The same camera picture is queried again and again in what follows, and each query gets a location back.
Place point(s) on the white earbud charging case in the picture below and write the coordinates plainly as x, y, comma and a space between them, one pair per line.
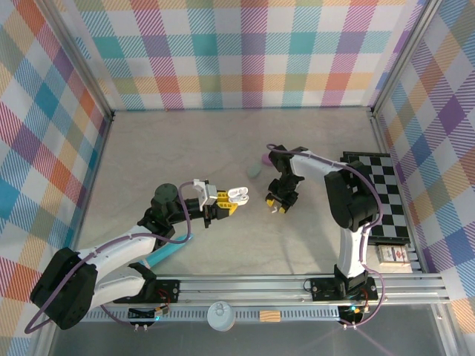
239, 198

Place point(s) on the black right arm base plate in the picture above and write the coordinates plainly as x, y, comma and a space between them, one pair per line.
323, 289

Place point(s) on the black and white chessboard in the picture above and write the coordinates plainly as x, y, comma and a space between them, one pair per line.
386, 178

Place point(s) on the aluminium rail frame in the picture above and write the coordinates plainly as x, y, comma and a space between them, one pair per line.
241, 287

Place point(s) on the small circuit board mount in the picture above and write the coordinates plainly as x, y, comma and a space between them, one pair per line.
148, 314
352, 313

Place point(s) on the turquoise plastic tube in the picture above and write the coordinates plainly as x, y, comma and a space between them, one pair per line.
163, 254

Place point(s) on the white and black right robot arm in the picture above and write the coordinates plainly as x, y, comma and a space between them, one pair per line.
352, 200

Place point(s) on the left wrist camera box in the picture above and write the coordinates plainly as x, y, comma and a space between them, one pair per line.
209, 194

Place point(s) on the small wooden block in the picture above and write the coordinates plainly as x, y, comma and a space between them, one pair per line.
269, 316

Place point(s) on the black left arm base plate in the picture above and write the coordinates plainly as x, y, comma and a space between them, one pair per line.
168, 293

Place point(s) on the mint green earbud charging case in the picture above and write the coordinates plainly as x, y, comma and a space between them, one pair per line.
254, 171

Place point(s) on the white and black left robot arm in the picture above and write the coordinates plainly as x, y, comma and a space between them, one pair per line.
122, 254

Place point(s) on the aluminium corner post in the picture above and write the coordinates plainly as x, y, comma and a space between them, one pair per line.
81, 55
404, 55

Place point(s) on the playing card box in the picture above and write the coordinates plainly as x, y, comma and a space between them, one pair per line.
393, 255

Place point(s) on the white round cap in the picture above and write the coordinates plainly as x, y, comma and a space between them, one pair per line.
221, 319

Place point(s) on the pink earbud charging case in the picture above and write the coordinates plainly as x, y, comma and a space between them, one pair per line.
265, 160

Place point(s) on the aluminium side rail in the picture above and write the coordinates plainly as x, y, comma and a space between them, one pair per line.
382, 144
95, 167

